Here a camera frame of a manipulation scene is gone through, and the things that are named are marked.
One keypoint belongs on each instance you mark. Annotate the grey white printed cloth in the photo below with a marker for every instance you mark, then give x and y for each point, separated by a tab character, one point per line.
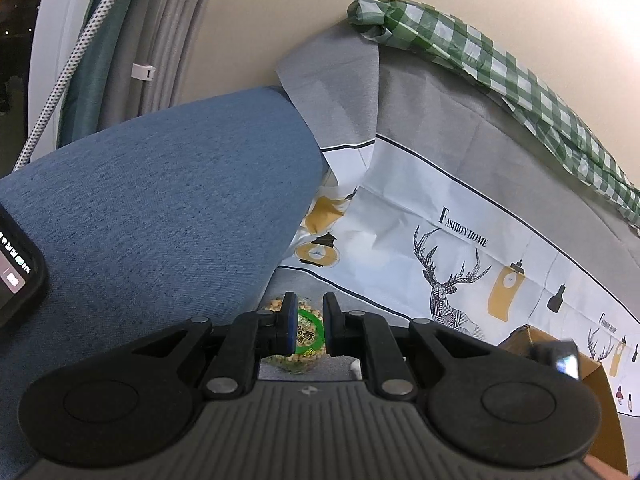
450	170

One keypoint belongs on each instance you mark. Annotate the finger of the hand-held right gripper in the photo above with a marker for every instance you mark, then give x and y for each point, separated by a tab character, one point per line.
555	355

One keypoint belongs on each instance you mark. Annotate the white plastic clip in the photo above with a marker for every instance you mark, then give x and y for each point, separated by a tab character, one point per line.
144	71

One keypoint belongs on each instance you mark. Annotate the green label snack packet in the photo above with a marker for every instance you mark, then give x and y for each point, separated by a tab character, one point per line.
306	342

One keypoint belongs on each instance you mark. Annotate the white window frame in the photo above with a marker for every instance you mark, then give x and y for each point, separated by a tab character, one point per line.
55	35

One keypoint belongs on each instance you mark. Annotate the grey curtain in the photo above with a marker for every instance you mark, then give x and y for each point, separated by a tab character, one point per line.
165	25

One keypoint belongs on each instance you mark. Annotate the green white checkered cloth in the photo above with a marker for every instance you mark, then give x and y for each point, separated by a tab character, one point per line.
500	75

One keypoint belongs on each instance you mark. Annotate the brown cardboard box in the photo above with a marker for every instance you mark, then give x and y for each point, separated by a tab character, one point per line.
602	410

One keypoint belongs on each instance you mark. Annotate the black smartphone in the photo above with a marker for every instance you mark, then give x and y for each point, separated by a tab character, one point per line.
17	275

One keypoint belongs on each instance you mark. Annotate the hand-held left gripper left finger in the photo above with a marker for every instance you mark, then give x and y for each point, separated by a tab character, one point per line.
289	325

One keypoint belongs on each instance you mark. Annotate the blue fabric cushion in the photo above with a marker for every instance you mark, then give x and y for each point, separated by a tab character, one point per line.
150	200

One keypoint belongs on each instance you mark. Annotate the teal curtain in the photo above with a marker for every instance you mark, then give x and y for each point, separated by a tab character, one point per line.
92	75

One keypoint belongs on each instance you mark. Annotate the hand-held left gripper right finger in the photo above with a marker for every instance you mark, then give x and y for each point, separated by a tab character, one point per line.
332	327

